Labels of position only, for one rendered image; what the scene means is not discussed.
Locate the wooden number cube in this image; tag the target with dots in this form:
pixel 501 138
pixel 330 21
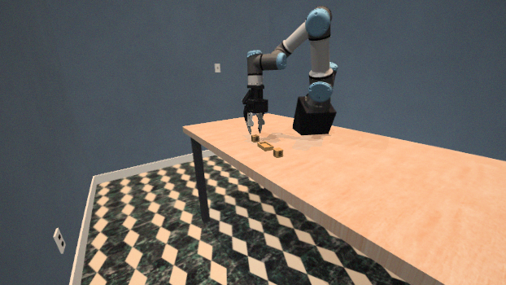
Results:
pixel 277 152
pixel 255 138

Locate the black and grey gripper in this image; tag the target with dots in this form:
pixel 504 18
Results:
pixel 259 106

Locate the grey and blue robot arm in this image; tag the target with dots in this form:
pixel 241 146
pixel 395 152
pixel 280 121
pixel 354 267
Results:
pixel 323 72

